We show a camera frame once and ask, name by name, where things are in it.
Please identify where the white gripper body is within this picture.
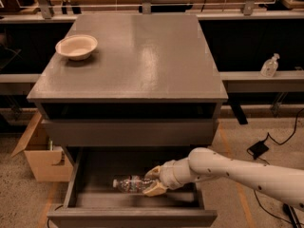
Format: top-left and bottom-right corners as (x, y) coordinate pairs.
(160, 161), (182, 190)

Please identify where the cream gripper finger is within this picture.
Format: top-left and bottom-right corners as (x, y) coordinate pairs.
(144, 165), (161, 180)
(142, 180), (167, 197)

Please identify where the clear plastic water bottle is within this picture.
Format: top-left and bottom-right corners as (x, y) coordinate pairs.
(112, 175), (154, 194)

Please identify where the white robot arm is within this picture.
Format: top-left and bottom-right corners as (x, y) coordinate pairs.
(142, 147), (304, 211)

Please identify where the grey top drawer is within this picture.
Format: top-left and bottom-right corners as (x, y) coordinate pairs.
(42, 120), (219, 147)

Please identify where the open grey middle drawer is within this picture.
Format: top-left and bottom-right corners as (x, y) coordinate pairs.
(47, 147), (218, 228)

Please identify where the grey drawer cabinet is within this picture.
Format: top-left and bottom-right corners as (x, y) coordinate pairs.
(26, 13), (229, 176)

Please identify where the clear sanitizer pump bottle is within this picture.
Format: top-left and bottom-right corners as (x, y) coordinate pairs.
(260, 53), (280, 77)

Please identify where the black power adapter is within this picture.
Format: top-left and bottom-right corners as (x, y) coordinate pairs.
(247, 141), (269, 160)

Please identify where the open cardboard box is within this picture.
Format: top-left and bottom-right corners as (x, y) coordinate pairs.
(11, 112), (73, 182)

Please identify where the black cylindrical object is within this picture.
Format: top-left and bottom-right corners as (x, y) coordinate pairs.
(283, 204), (302, 228)

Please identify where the white paper bowl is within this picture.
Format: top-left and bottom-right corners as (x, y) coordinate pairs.
(55, 34), (98, 61)

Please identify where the black floor cable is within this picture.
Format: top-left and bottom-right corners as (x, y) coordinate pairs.
(250, 107), (304, 226)

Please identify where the metal railing frame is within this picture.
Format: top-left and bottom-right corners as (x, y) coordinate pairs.
(0, 0), (304, 21)

